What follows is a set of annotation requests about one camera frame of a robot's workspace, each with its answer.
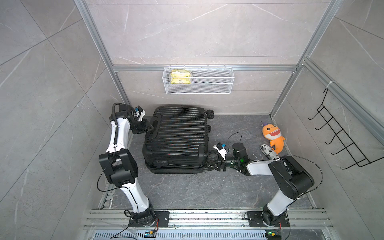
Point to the yellow packet in basket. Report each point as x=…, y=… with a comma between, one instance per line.
x=180, y=77

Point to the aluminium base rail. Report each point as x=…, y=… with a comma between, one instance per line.
x=296, y=224

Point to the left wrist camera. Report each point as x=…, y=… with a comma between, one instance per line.
x=139, y=114

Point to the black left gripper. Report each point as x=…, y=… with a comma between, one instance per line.
x=144, y=128

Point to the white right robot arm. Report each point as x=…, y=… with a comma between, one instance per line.
x=292, y=179

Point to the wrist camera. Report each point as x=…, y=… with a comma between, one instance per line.
x=222, y=150
x=139, y=114

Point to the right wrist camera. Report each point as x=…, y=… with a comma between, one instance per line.
x=222, y=150

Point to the white wire mesh basket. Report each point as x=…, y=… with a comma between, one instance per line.
x=205, y=80

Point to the grey white power drill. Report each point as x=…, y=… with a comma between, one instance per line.
x=269, y=152

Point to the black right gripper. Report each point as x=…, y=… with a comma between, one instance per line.
x=221, y=164

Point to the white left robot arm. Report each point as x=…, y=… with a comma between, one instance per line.
x=120, y=167

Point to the black ribbed hard-shell suitcase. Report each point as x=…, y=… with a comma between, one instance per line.
x=179, y=141

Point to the orange shark plush toy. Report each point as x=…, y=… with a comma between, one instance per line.
x=273, y=134

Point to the black wire hook rack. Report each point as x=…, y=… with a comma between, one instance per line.
x=358, y=157

